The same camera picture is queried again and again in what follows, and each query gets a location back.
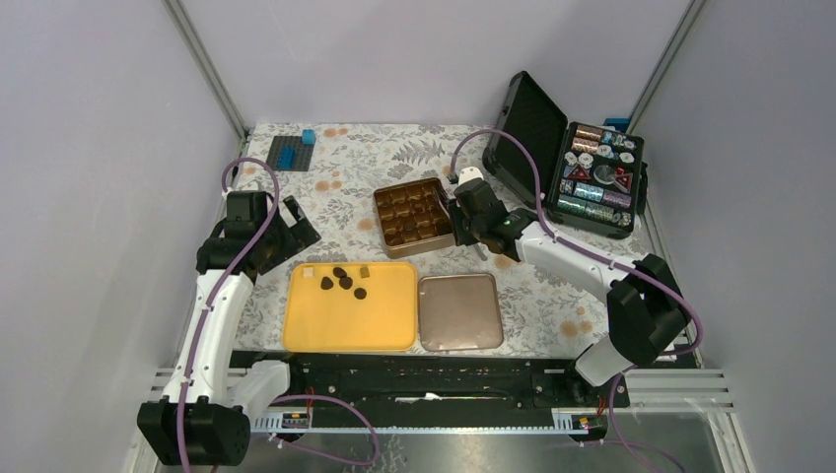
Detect rose gold tin lid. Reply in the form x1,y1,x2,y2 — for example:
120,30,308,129
418,273,504,352

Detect white handled metal tongs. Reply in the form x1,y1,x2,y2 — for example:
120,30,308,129
473,243,488,262

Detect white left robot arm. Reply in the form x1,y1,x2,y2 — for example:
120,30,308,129
137,191,321,469

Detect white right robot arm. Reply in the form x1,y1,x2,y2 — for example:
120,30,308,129
448,177,693,406

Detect gold chocolate box tin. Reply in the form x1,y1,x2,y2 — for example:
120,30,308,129
373,177,454,259

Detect blue lego brick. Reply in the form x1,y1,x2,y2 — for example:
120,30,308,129
277,147,296,170

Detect dark grey lego baseplate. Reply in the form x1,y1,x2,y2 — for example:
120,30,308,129
266,135,316,172

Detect yellow plastic tray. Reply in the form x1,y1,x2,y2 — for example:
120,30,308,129
282,261,418,354

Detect blue lego cube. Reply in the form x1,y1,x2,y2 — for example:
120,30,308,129
301,129,316,146

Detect floral patterned table mat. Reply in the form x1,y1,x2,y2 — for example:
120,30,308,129
236,123,608,359

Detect black open carrying case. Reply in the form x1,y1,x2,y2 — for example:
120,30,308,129
482,71,648,239

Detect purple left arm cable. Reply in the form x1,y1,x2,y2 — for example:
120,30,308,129
175,156,382,473

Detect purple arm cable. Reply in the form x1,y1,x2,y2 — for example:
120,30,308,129
175,156,382,473
449,128,705,473

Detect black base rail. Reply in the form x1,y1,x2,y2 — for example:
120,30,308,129
230,351,630,415

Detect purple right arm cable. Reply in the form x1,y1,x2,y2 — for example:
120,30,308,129
449,128,705,473

